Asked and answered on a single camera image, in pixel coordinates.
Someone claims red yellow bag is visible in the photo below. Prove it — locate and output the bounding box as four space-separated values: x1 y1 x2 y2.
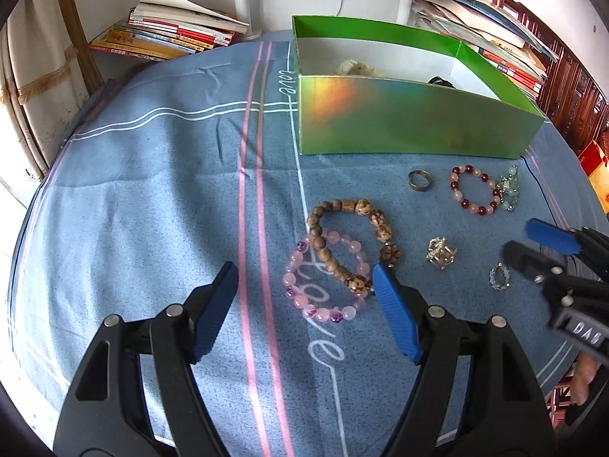
578 141 609 215

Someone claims right stack of books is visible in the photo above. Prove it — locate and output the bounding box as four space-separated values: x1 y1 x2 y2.
413 0 558 102

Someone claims pink crystal bead bracelet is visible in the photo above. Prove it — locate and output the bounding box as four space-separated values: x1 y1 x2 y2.
282 230 372 324

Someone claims small crystal ring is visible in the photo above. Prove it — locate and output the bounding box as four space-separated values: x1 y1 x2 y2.
488 262 512 292

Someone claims stack of books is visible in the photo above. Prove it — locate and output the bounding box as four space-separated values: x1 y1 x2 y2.
90 0 249 62
413 0 558 102

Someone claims green jade bead bracelet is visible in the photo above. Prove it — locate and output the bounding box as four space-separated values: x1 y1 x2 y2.
495 164 521 213

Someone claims left stack of books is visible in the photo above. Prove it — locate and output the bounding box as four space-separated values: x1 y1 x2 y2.
90 0 249 62

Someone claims brown wooden bead bracelet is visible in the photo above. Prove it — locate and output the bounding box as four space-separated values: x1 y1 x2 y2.
305 197 402 295

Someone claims dark metal ring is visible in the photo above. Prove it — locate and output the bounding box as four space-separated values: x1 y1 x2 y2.
407 168 434 193

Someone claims white bracelet in box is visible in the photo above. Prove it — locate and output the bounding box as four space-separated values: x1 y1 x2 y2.
334 59 385 79

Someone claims green holographic cardboard box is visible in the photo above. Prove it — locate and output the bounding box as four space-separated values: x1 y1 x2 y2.
292 16 545 159

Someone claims blue striped bed sheet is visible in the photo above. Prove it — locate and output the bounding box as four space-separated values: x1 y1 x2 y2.
8 39 608 456

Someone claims black item in box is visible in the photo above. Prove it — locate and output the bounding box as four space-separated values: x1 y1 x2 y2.
428 75 454 88

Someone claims operator hand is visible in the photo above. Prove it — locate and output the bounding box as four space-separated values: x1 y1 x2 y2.
570 352 599 406

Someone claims black cable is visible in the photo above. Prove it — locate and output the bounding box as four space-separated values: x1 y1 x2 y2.
519 153 553 191

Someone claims red and pink bead bracelet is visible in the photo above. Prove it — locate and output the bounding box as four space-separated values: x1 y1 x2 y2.
448 164 503 217

